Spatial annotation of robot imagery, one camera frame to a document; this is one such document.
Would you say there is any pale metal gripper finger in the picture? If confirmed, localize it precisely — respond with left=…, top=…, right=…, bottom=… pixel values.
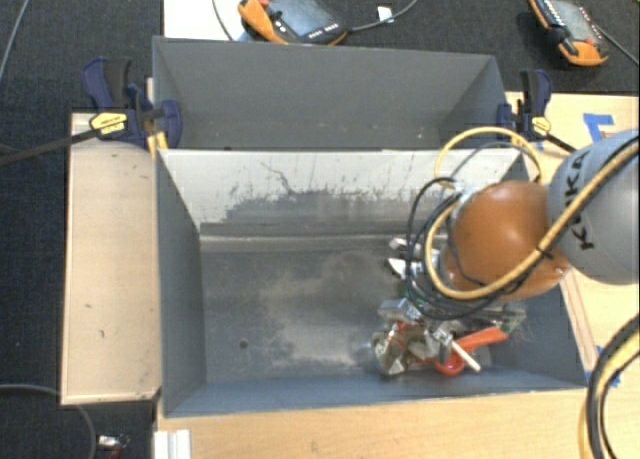
left=377, top=298, right=424, bottom=334
left=431, top=323, right=455, bottom=354

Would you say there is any pale wooden stick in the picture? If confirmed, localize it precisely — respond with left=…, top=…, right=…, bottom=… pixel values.
left=450, top=340, right=483, bottom=374

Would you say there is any orange plastic spoon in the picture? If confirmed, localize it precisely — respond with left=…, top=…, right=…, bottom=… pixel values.
left=432, top=325, right=507, bottom=376

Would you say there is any crumpled silver and orange packet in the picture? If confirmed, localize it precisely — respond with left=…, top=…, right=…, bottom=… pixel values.
left=370, top=322, right=443, bottom=378

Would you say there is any grey metal bin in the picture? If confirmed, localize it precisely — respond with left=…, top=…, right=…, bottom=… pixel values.
left=151, top=35, right=589, bottom=419

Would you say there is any pale wood board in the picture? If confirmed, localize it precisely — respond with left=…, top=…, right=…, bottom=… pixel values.
left=60, top=111, right=164, bottom=406

